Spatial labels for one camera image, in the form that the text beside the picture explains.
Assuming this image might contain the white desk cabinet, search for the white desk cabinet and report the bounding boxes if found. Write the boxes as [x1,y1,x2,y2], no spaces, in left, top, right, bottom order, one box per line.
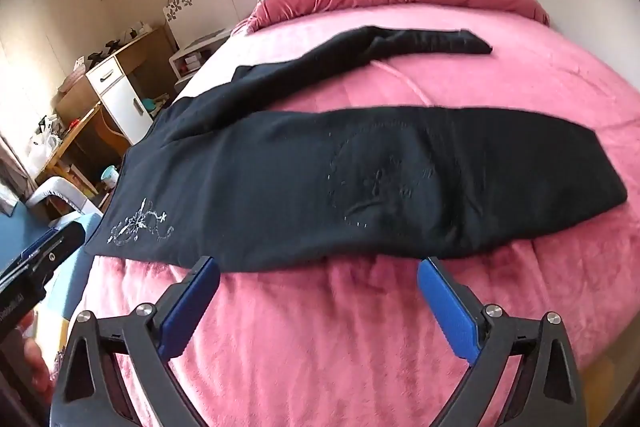
[85,56,157,146]

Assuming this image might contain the white bedside shelf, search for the white bedside shelf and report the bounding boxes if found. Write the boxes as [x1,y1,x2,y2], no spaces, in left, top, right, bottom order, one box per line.
[169,31,234,82]

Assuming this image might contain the wooden desk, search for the wooden desk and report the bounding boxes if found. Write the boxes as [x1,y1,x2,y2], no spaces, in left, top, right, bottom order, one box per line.
[32,24,179,208]

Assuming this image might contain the black pants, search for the black pants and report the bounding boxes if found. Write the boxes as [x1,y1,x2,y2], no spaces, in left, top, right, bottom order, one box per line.
[82,25,629,273]

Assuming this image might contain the blue cloth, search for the blue cloth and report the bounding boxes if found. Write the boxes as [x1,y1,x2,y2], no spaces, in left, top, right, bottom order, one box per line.
[0,202,103,328]

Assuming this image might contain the person's left hand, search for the person's left hand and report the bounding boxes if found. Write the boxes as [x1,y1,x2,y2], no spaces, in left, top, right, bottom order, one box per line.
[22,336,57,405]

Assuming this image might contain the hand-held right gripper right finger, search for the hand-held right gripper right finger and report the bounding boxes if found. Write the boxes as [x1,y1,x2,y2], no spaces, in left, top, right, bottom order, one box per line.
[417,257,588,427]

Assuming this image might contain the white plastic chair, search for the white plastic chair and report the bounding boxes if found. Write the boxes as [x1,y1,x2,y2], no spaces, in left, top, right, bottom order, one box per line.
[25,177,109,226]

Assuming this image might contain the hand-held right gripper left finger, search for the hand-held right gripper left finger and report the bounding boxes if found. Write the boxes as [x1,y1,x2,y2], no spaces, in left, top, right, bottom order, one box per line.
[50,255,236,427]

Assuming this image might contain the pink plush blanket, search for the pink plush blanket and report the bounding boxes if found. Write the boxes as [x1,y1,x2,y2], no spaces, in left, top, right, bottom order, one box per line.
[80,2,640,427]

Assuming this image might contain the white plastic bag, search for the white plastic bag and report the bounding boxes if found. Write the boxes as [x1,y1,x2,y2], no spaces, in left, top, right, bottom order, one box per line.
[27,114,64,166]

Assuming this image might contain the white floral box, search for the white floral box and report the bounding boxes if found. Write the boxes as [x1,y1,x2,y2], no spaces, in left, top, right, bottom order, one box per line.
[162,0,239,46]

